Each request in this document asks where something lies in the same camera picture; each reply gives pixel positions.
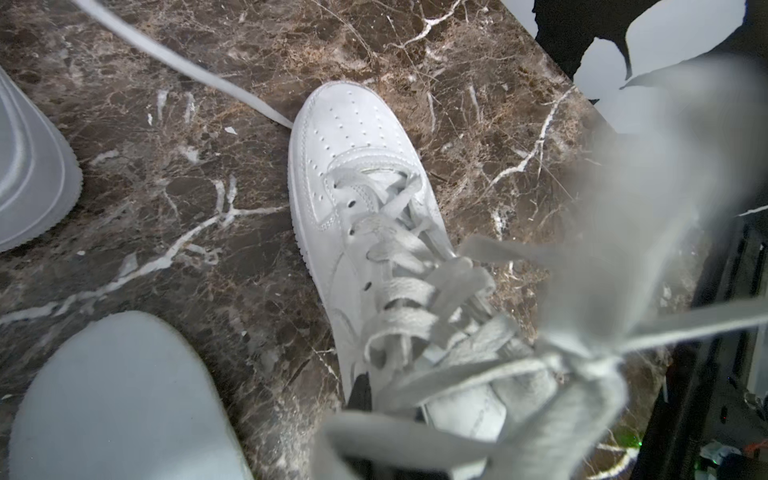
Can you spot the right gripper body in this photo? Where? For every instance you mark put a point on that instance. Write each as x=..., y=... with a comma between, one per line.
x=715, y=388

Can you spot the white insole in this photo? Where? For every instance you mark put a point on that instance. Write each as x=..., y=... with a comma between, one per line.
x=125, y=398

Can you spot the white sneaker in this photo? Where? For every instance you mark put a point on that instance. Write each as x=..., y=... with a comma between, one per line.
x=41, y=180
x=501, y=359

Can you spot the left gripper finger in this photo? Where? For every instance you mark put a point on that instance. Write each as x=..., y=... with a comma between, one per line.
x=360, y=399

